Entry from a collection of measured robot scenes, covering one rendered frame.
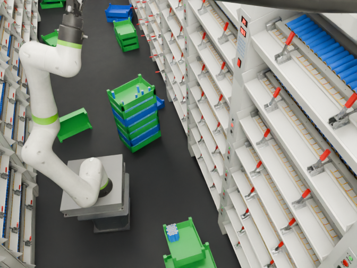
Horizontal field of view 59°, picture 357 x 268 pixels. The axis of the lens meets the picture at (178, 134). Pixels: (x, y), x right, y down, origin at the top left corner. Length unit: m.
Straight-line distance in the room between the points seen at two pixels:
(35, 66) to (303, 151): 1.02
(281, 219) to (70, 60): 1.01
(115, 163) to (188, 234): 0.68
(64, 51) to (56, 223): 1.49
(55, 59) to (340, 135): 1.01
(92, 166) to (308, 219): 1.21
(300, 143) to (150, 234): 1.49
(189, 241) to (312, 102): 1.51
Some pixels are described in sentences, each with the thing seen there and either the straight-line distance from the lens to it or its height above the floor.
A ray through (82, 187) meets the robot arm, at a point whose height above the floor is 0.67.
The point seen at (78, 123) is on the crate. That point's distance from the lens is 2.97.
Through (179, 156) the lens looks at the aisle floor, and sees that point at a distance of 2.61.
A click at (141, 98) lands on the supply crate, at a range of 2.36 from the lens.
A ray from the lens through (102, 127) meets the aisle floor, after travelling 2.95.
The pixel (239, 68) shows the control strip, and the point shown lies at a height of 1.35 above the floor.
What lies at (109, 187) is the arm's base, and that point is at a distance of 2.03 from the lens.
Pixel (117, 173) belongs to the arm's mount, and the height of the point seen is 0.38.
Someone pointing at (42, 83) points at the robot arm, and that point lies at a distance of 1.44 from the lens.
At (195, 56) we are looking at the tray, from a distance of 1.94.
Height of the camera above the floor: 2.06
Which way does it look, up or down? 48 degrees down
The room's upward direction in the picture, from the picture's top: 4 degrees counter-clockwise
